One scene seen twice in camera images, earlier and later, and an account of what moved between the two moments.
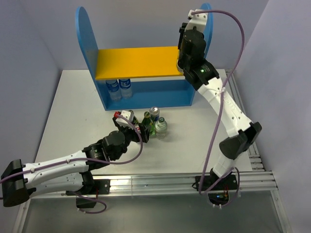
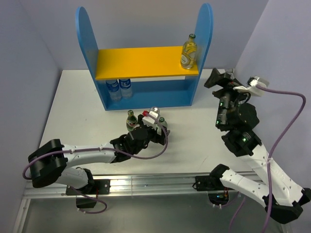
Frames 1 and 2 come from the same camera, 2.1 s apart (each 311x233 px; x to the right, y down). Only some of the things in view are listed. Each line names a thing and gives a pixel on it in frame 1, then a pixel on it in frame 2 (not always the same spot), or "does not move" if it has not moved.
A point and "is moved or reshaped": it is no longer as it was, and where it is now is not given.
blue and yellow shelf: [157, 81] does not move
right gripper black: [182, 38] to [217, 78]
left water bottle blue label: [113, 87] does not move
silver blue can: [154, 112] does not move
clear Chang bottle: [180, 71] is moved or reshaped
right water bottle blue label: [125, 84] does not move
